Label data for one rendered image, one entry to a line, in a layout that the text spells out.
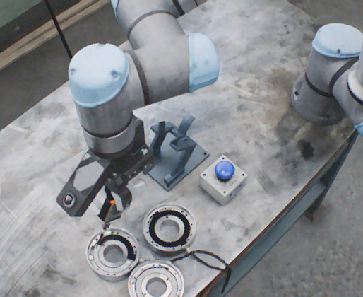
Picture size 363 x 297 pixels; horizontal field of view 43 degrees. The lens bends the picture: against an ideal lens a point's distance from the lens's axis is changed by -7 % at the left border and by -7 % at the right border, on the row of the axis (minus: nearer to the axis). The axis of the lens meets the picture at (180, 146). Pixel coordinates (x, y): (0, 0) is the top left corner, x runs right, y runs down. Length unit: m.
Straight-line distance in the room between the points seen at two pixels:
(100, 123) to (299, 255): 1.36
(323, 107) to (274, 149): 0.15
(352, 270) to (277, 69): 0.95
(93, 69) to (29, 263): 0.53
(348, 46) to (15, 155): 0.78
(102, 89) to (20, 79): 1.83
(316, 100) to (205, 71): 0.54
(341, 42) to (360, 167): 1.16
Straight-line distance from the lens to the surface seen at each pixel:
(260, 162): 1.07
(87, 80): 0.57
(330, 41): 1.03
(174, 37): 0.63
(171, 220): 0.97
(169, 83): 0.61
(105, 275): 0.92
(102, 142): 0.66
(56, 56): 2.44
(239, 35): 1.32
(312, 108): 1.14
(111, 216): 0.87
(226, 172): 0.97
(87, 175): 0.72
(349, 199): 2.03
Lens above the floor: 1.71
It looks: 57 degrees down
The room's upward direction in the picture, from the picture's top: 1 degrees clockwise
